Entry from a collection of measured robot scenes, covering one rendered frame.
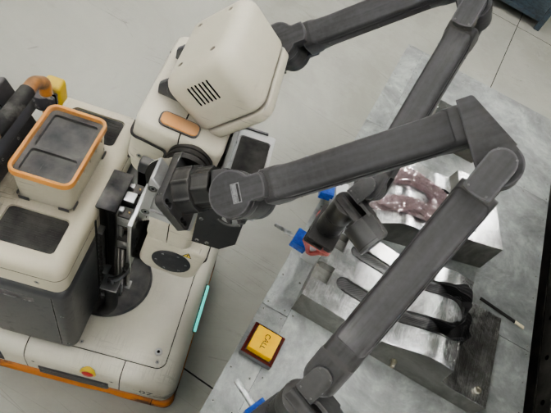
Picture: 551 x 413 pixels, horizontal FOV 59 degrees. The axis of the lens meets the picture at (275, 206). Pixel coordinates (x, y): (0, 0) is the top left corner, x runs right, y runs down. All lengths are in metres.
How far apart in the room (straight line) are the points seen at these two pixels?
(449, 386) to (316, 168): 0.71
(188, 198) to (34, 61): 2.17
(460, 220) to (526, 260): 1.03
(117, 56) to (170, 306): 1.65
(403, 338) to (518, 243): 0.67
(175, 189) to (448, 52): 0.56
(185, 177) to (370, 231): 0.38
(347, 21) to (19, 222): 0.87
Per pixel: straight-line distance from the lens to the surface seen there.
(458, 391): 1.28
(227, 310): 2.06
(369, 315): 0.71
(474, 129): 0.68
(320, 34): 1.07
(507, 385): 1.45
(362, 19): 1.06
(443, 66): 1.00
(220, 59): 0.81
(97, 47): 3.00
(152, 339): 1.69
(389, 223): 1.37
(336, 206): 0.98
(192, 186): 0.81
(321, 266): 1.23
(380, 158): 0.71
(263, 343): 1.13
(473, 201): 0.68
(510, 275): 1.63
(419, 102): 0.98
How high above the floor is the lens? 1.87
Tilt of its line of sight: 52 degrees down
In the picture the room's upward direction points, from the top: 25 degrees clockwise
